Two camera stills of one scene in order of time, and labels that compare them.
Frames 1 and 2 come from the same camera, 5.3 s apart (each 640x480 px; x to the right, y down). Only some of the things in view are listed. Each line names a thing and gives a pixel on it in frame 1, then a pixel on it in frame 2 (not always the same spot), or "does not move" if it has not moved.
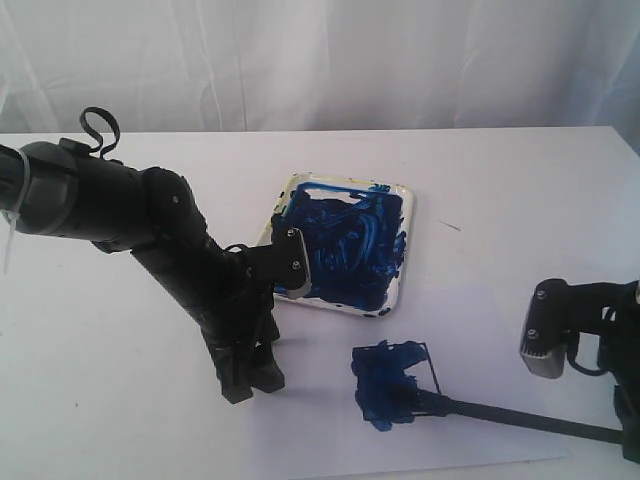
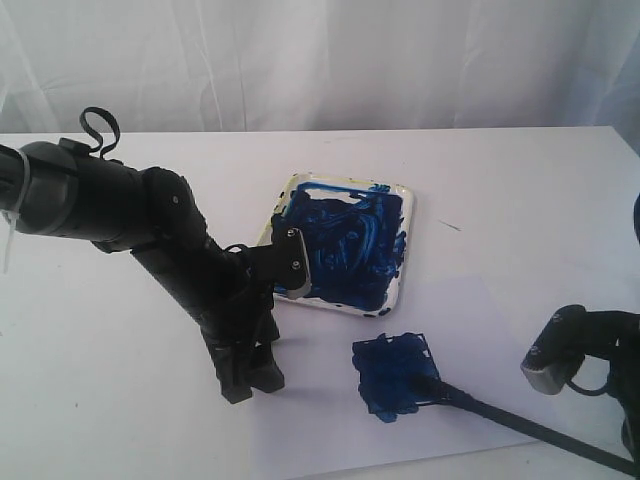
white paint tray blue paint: (358, 237) does not move
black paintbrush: (413, 401) → (440, 391)
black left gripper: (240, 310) does not move
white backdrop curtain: (178, 66) does not move
